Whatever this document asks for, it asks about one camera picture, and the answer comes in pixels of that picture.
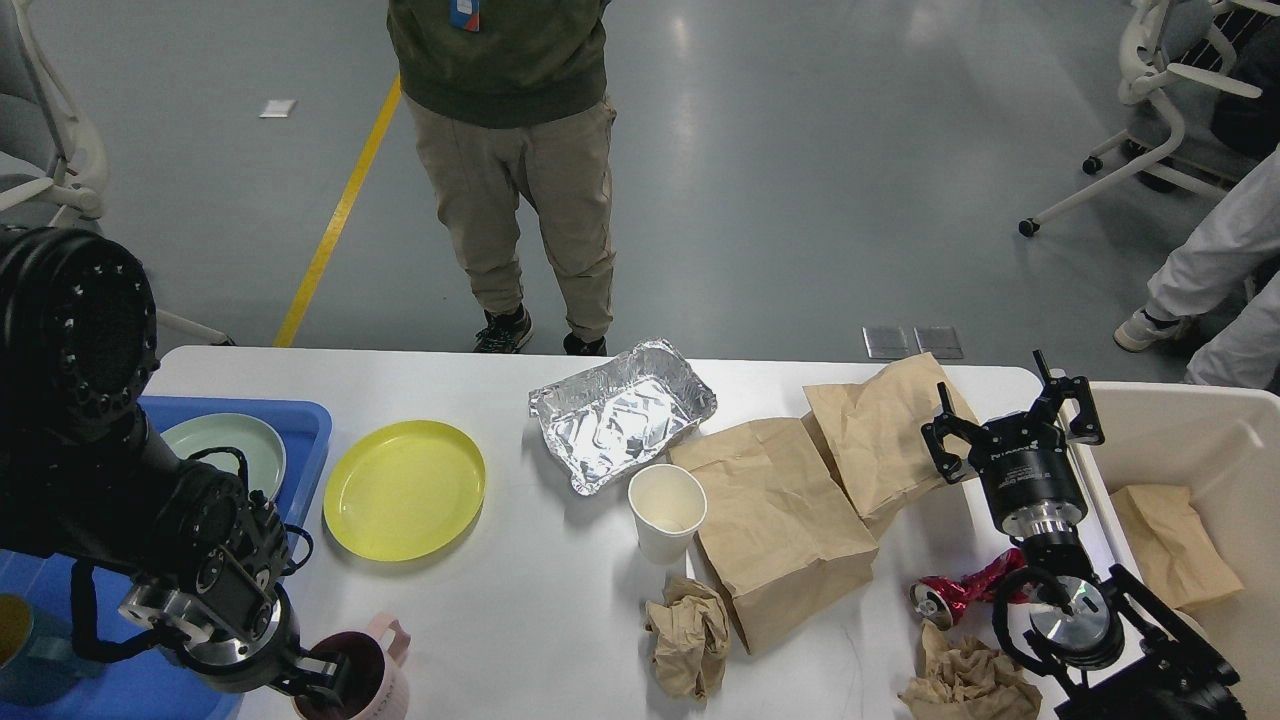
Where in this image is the pink mug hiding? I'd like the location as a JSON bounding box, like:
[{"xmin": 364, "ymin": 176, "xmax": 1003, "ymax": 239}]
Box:
[{"xmin": 292, "ymin": 612, "xmax": 411, "ymax": 719}]

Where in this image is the crushed red can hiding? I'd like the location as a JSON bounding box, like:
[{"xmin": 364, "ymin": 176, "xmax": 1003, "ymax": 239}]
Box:
[{"xmin": 908, "ymin": 548, "xmax": 1027, "ymax": 632}]

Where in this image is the floor outlet plate left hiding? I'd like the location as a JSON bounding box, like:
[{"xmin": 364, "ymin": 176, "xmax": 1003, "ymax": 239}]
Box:
[{"xmin": 861, "ymin": 325, "xmax": 915, "ymax": 360}]

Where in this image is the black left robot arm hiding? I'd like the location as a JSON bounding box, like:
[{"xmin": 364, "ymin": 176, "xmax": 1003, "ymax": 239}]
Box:
[{"xmin": 1, "ymin": 227, "xmax": 355, "ymax": 707}]

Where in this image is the rear brown paper bag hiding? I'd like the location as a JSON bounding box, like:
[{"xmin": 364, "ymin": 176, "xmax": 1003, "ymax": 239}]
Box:
[{"xmin": 803, "ymin": 354, "xmax": 977, "ymax": 539}]

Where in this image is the blue plastic tray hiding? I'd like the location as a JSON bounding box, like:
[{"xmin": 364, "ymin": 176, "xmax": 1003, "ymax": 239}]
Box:
[{"xmin": 1, "ymin": 396, "xmax": 332, "ymax": 719}]

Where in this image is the crumpled brown paper wad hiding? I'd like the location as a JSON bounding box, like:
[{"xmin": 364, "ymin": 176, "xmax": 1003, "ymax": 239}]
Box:
[{"xmin": 899, "ymin": 621, "xmax": 1042, "ymax": 719}]

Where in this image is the grey office chair left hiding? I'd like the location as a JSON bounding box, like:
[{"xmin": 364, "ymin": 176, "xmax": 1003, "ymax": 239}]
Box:
[{"xmin": 0, "ymin": 0, "xmax": 236, "ymax": 347}]

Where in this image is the large brown paper bag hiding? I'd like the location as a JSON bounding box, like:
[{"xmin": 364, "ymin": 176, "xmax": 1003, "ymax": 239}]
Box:
[{"xmin": 669, "ymin": 418, "xmax": 879, "ymax": 653}]

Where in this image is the person in khaki trousers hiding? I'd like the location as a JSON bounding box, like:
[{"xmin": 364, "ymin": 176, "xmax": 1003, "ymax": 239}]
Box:
[{"xmin": 387, "ymin": 1, "xmax": 617, "ymax": 356}]

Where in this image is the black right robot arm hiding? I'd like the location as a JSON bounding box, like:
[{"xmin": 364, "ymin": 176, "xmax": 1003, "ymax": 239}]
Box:
[{"xmin": 922, "ymin": 351, "xmax": 1245, "ymax": 719}]

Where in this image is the floor outlet plate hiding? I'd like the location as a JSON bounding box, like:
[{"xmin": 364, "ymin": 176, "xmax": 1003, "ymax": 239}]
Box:
[
  {"xmin": 913, "ymin": 325, "xmax": 965, "ymax": 360},
  {"xmin": 861, "ymin": 325, "xmax": 915, "ymax": 360}
]

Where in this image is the pale green plate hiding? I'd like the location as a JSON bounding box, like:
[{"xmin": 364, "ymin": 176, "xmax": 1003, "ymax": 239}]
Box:
[{"xmin": 161, "ymin": 413, "xmax": 285, "ymax": 501}]

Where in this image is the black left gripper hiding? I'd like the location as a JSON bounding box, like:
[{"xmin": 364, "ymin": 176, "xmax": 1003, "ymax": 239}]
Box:
[{"xmin": 118, "ymin": 585, "xmax": 353, "ymax": 708}]

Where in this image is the dark teal mug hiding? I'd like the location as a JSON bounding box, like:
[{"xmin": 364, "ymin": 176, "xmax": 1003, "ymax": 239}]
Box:
[{"xmin": 1, "ymin": 593, "xmax": 105, "ymax": 707}]

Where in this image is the crumpled brown paper ball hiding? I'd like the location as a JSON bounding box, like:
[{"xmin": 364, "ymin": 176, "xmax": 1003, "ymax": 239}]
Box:
[{"xmin": 645, "ymin": 577, "xmax": 731, "ymax": 702}]

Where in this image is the white plastic bin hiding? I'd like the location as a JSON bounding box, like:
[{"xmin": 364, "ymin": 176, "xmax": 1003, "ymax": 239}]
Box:
[{"xmin": 1071, "ymin": 382, "xmax": 1279, "ymax": 719}]

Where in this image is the white paper scrap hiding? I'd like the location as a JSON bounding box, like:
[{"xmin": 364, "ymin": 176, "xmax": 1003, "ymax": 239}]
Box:
[{"xmin": 259, "ymin": 99, "xmax": 297, "ymax": 119}]

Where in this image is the brown bag in bin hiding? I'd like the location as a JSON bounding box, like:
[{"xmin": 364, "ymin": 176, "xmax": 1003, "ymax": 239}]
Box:
[{"xmin": 1110, "ymin": 484, "xmax": 1244, "ymax": 612}]

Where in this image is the aluminium foil tray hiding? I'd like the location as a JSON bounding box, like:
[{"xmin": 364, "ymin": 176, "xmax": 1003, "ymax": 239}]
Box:
[{"xmin": 527, "ymin": 338, "xmax": 718, "ymax": 497}]

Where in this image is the floor outlet plate right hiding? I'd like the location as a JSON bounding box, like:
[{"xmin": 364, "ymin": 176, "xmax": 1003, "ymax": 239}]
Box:
[{"xmin": 913, "ymin": 325, "xmax": 965, "ymax": 360}]

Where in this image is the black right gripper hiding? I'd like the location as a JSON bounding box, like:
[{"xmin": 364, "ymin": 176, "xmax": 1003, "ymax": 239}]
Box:
[{"xmin": 922, "ymin": 350, "xmax": 1106, "ymax": 539}]

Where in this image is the yellow plate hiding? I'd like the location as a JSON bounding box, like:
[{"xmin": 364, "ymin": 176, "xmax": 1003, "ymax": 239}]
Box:
[{"xmin": 323, "ymin": 420, "xmax": 486, "ymax": 562}]

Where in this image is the white paper cup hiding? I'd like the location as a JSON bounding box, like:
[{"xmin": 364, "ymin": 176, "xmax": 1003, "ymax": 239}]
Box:
[{"xmin": 628, "ymin": 464, "xmax": 709, "ymax": 565}]

